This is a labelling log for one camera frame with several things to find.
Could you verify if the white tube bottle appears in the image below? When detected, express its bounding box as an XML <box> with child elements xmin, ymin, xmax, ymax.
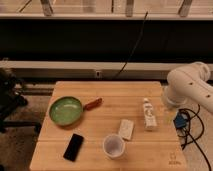
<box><xmin>143</xmin><ymin>98</ymin><xmax>157</xmax><ymax>131</ymax></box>

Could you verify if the black hanging cable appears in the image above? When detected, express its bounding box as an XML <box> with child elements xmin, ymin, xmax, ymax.
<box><xmin>112</xmin><ymin>10</ymin><xmax>150</xmax><ymax>80</ymax></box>

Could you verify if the blue connector box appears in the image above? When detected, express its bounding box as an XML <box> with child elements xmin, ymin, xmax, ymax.
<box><xmin>173</xmin><ymin>113</ymin><xmax>187</xmax><ymax>129</ymax></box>

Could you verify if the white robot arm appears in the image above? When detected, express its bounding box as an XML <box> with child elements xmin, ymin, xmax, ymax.
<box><xmin>162</xmin><ymin>62</ymin><xmax>213</xmax><ymax>114</ymax></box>

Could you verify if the green frying pan red handle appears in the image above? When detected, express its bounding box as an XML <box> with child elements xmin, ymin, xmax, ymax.
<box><xmin>48</xmin><ymin>96</ymin><xmax>102</xmax><ymax>126</ymax></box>

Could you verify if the black smartphone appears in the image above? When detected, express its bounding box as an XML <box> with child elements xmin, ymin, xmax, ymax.
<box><xmin>63</xmin><ymin>134</ymin><xmax>84</xmax><ymax>161</ymax></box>

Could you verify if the black floor cable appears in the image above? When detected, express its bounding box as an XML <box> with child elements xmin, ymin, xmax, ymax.
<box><xmin>177</xmin><ymin>104</ymin><xmax>213</xmax><ymax>171</ymax></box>

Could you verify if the black office chair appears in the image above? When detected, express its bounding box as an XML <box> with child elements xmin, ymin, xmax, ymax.
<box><xmin>0</xmin><ymin>69</ymin><xmax>41</xmax><ymax>133</ymax></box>

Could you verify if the white wall outlet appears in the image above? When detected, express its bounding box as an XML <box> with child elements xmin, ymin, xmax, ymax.
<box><xmin>95</xmin><ymin>71</ymin><xmax>101</xmax><ymax>78</ymax></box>

